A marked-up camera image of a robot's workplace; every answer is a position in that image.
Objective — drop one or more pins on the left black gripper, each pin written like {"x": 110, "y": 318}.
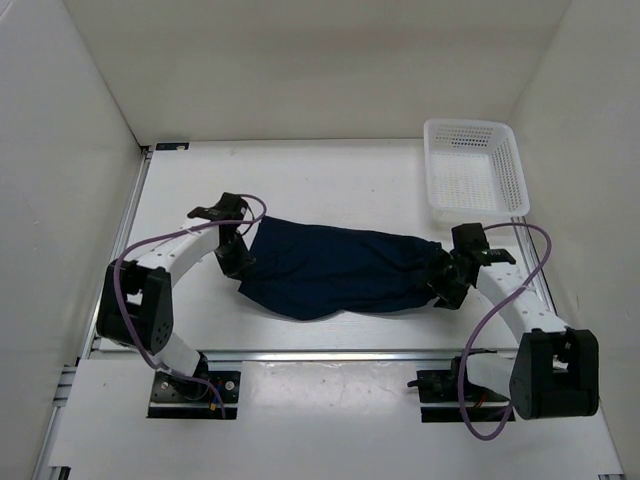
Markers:
{"x": 243, "y": 264}

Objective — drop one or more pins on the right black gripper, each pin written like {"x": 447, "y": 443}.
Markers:
{"x": 449, "y": 298}

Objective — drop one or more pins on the navy blue shorts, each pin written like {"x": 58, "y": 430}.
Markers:
{"x": 308, "y": 272}

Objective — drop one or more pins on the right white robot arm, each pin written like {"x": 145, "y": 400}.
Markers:
{"x": 555, "y": 372}

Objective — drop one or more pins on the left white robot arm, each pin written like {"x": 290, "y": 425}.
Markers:
{"x": 136, "y": 307}

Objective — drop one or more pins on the white plastic basket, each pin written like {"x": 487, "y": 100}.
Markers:
{"x": 473, "y": 171}

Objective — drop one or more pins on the aluminium frame rail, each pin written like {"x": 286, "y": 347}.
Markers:
{"x": 331, "y": 355}

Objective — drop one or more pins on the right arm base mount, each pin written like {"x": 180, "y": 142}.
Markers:
{"x": 435, "y": 382}

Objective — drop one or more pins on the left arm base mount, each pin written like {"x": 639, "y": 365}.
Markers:
{"x": 175, "y": 398}

